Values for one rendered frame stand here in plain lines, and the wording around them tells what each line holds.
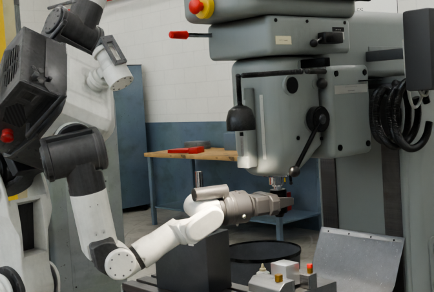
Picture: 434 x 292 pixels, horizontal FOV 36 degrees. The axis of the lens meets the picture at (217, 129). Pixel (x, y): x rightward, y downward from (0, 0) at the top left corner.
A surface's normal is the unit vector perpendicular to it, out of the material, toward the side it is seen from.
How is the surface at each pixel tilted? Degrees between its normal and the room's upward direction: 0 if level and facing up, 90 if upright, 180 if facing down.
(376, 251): 63
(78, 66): 57
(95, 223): 93
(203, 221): 103
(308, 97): 90
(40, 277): 80
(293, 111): 90
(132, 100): 90
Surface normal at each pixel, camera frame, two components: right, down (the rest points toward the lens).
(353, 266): -0.70, -0.38
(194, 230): 0.45, 0.25
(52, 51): 0.65, -0.55
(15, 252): -0.58, 0.08
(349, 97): 0.66, 0.00
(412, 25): -0.74, 0.08
